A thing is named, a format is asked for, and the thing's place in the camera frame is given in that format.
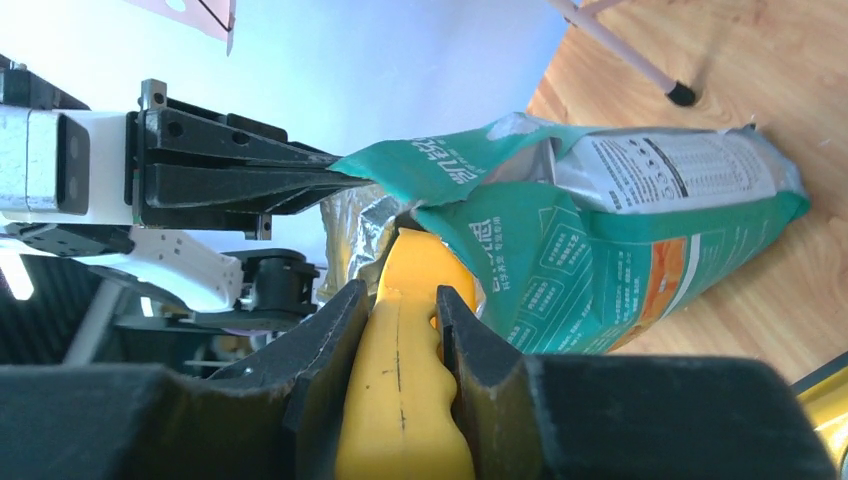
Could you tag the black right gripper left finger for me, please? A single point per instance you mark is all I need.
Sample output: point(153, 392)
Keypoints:
point(275, 414)

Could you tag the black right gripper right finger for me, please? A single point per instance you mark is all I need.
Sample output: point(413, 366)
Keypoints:
point(544, 416)

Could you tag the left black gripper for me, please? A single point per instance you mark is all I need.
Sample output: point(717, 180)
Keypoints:
point(224, 199)

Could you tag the yellow plastic scoop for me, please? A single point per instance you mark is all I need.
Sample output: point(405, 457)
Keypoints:
point(397, 419)

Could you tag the green pet food bag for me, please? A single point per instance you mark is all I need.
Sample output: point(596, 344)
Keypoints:
point(579, 238)

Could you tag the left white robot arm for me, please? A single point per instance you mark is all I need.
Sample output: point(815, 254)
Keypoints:
point(261, 290)

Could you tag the pink music stand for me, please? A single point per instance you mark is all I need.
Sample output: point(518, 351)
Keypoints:
point(217, 19)

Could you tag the yellow double bowl feeder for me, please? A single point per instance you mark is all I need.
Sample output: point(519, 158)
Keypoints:
point(823, 395)

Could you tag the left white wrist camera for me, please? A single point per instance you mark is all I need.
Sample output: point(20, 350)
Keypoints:
point(63, 166)

